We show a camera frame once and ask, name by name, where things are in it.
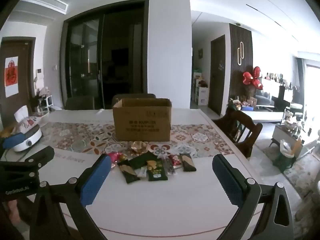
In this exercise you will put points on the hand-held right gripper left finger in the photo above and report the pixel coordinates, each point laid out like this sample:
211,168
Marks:
96,181

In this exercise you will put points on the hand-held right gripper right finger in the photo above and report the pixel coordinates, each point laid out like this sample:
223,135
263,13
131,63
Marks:
230,182

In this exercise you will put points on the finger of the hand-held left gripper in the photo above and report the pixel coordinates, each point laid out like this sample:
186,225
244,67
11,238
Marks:
13,140
37,156

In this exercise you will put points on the pink snack packet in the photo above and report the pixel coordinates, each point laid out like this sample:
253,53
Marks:
113,157

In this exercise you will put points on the black snack packet brown print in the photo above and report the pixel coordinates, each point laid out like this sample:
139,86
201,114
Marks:
128,172

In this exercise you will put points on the braised egg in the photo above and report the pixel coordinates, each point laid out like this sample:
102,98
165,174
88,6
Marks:
122,157

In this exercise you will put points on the small white snack packet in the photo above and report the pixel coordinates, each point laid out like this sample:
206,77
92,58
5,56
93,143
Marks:
141,172

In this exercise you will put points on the dark green snack packet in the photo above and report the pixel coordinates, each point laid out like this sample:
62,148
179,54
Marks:
140,158

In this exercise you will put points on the green snack packet yellow print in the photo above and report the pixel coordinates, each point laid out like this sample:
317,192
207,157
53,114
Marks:
155,171

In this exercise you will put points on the dark slim snack stick packet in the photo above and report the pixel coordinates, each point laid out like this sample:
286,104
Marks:
169,166

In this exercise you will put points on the brown cardboard box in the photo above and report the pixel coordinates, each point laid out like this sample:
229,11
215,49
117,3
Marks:
141,122

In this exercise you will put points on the person's left hand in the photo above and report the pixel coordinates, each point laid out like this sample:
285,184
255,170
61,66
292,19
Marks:
14,213

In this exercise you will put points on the white electric cooker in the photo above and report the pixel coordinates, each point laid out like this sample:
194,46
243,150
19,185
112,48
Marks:
27,140

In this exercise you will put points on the floral tissue box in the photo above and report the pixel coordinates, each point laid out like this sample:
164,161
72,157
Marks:
26,122

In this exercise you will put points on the patterned table runner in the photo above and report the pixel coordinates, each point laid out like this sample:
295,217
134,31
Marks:
82,140

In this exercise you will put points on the black and tan snack packet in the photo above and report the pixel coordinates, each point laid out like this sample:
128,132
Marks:
188,162

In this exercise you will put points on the small white cabinet with flowers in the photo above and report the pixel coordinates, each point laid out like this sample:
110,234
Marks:
45,100

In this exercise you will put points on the dark wooden chair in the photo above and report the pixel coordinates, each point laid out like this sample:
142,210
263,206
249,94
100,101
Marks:
241,130

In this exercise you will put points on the crumpled brown snack packet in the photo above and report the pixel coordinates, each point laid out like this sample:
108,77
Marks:
139,147

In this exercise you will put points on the red snack packet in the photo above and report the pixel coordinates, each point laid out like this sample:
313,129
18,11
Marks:
175,161

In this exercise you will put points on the green basket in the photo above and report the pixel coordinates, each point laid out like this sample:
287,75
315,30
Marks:
285,158

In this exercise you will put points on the red paper door poster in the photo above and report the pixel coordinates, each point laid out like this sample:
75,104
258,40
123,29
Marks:
11,77

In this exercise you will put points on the grey side table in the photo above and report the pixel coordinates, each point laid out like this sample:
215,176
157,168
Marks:
282,135

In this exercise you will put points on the brown entrance door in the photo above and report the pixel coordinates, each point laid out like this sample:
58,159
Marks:
25,62

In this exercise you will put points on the grey sofa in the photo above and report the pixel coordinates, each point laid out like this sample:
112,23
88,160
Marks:
263,97

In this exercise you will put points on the white hallway shelf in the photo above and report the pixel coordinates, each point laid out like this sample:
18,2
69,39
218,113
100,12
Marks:
201,92

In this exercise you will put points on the red foil balloons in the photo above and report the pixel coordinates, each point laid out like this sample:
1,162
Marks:
251,78

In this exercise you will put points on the dark hallway door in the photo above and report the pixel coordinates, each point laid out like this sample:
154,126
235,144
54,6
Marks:
217,75

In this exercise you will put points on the black sliding glass door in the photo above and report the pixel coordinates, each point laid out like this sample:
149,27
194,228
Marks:
112,55

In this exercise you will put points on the ceiling air vent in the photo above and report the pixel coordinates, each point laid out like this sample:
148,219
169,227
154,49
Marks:
47,1

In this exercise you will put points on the wall intercom panel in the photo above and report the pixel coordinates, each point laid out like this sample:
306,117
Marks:
38,74

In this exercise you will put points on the loop-shaped wall lamp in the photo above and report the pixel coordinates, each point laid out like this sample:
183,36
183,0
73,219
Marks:
240,52

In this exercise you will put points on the small wall picture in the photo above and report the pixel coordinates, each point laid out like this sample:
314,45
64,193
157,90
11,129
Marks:
200,54

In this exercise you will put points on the dark slatted wall panel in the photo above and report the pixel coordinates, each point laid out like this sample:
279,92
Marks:
246,45

